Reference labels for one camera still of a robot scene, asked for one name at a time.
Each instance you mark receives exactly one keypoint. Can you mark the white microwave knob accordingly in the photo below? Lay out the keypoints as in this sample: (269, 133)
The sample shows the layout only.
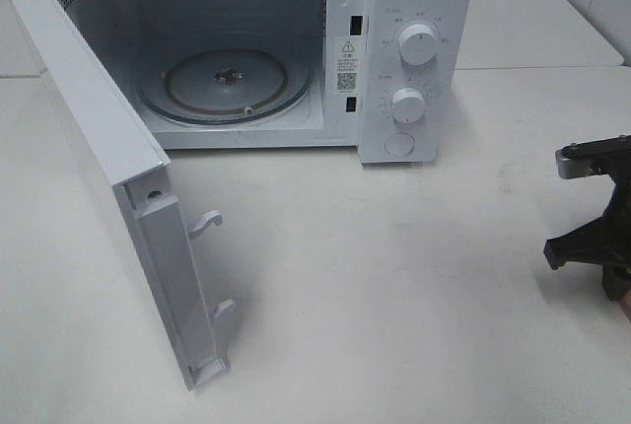
(417, 44)
(407, 105)

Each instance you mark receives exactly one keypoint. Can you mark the white upper microwave knob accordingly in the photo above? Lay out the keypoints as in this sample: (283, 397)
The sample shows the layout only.
(417, 44)

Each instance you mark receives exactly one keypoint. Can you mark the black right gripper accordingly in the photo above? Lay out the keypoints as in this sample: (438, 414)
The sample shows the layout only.
(604, 241)

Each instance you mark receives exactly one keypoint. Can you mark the round door release button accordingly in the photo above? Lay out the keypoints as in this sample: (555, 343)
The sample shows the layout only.
(400, 144)

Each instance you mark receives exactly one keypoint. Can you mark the glass microwave turntable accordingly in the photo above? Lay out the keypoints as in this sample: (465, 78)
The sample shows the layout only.
(224, 86)

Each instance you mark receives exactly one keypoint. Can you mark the white lower microwave knob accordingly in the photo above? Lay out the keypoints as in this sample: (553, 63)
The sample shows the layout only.
(407, 105)

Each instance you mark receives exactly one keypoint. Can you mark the white microwave door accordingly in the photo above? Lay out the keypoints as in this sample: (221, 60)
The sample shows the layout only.
(127, 170)

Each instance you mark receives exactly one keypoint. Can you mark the white microwave oven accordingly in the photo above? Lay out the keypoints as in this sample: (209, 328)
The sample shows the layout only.
(351, 47)

